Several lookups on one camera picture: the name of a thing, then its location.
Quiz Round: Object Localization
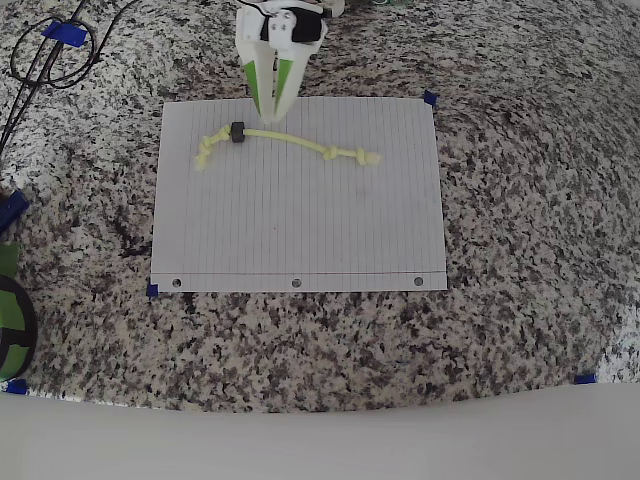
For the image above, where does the yellow-green knotted rope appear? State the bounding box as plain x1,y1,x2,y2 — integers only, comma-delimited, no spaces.
194,127,384,171

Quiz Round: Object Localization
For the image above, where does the white lined paper sheet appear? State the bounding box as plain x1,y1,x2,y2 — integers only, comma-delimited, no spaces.
149,97,449,294

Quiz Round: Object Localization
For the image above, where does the long blue tape strip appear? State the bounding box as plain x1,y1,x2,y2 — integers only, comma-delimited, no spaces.
41,19,90,49

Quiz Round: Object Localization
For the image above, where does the green tape piece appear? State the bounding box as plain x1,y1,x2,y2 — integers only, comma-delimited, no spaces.
0,242,21,276

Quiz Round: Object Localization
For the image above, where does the black and green object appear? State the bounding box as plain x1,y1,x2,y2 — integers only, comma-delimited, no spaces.
0,272,39,382

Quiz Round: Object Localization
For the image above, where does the white backdrop board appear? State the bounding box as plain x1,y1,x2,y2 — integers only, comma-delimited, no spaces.
0,382,640,480

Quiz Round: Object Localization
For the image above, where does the looped black cable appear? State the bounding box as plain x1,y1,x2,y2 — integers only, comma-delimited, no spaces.
9,0,144,91

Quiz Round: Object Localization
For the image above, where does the straight black cable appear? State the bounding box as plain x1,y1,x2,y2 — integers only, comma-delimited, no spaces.
0,0,89,156

